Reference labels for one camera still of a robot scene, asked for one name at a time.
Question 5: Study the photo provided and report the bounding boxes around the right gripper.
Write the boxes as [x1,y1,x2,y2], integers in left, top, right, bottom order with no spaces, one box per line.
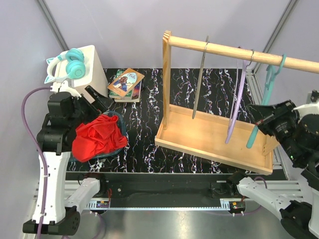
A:
[245,97,306,162]

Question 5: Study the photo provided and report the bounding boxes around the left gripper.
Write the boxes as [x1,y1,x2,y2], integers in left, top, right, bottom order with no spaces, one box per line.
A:
[69,85,114,127]

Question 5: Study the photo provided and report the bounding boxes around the red tank top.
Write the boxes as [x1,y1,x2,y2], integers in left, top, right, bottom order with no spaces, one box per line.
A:
[71,115,128,163]

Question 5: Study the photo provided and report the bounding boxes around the teal hanger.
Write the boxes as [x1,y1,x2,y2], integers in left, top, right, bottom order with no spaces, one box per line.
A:
[246,54,287,148]

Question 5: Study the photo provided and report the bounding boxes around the purple hanger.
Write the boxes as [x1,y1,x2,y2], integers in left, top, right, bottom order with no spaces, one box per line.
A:
[225,49,255,144]

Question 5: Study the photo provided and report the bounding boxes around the grey hanger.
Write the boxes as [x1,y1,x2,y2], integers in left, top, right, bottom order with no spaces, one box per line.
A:
[192,36,209,119]

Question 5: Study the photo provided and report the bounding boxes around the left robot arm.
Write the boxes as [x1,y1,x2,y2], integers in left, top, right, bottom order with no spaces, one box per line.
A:
[22,85,108,237]

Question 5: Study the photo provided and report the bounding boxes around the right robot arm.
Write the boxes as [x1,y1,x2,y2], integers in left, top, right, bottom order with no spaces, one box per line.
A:
[226,100,319,239]

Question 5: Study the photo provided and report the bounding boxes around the white box stand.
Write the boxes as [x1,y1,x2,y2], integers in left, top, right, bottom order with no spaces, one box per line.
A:
[52,45,108,103]

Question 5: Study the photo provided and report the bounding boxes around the orange top book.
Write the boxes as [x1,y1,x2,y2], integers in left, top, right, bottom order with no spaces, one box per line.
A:
[107,68,145,98]

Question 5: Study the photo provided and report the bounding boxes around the teal plastic bin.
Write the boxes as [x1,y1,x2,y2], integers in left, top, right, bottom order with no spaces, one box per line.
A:
[69,111,128,160]

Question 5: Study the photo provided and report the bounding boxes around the green bottom book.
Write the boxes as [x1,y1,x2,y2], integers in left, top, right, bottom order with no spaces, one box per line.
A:
[107,68,145,102]

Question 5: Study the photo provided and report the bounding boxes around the wooden clothes rack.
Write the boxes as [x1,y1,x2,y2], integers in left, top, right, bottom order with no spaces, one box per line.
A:
[154,30,319,175]

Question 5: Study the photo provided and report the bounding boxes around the teal cat-ear headphones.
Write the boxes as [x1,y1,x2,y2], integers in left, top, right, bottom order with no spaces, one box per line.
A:
[44,48,86,84]

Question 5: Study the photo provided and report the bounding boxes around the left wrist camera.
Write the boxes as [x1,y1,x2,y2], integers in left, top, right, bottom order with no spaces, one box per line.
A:
[50,80,82,98]

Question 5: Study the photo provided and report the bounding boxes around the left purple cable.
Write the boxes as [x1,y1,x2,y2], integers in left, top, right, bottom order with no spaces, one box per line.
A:
[21,87,105,239]

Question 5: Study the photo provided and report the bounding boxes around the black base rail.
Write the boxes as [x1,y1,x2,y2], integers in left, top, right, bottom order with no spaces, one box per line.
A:
[64,171,290,210]

